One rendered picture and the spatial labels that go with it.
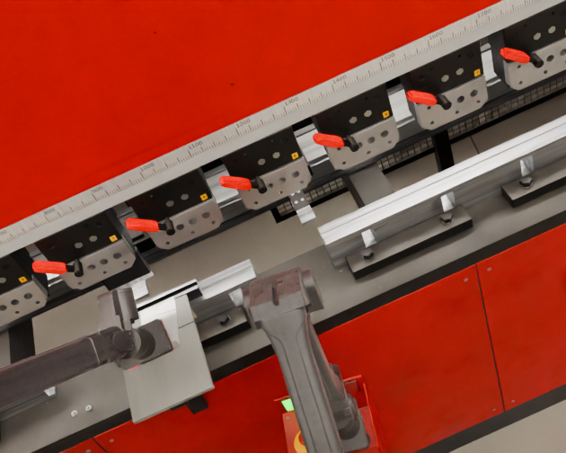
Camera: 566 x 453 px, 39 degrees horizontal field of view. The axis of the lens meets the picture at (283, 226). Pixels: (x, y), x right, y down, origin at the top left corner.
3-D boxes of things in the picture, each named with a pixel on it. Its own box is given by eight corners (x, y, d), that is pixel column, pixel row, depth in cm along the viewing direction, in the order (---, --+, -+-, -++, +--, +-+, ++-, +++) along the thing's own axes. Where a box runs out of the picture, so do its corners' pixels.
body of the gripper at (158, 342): (113, 340, 156) (101, 339, 149) (161, 318, 156) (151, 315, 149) (126, 370, 155) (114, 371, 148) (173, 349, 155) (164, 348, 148)
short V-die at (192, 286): (123, 331, 184) (118, 324, 182) (121, 321, 186) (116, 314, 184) (202, 295, 184) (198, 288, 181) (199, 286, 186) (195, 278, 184)
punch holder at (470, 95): (423, 134, 166) (409, 73, 155) (407, 111, 172) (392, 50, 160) (489, 104, 166) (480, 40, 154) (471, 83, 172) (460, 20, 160)
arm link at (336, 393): (244, 311, 116) (315, 288, 115) (239, 280, 120) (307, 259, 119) (312, 437, 148) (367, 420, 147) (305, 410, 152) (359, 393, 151)
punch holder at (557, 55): (511, 94, 166) (504, 30, 154) (491, 73, 172) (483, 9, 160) (577, 64, 166) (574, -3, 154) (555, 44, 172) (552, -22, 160)
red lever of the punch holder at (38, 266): (33, 268, 154) (84, 271, 158) (32, 253, 157) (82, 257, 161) (31, 274, 155) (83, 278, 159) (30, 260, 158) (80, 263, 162)
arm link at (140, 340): (111, 362, 142) (142, 354, 142) (103, 324, 144) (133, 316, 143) (123, 362, 149) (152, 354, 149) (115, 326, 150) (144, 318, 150)
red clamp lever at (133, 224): (128, 225, 154) (176, 229, 158) (125, 211, 156) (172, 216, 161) (126, 232, 155) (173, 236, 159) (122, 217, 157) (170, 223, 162)
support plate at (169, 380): (135, 424, 164) (132, 422, 163) (115, 329, 182) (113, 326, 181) (215, 388, 164) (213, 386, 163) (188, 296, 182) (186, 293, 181)
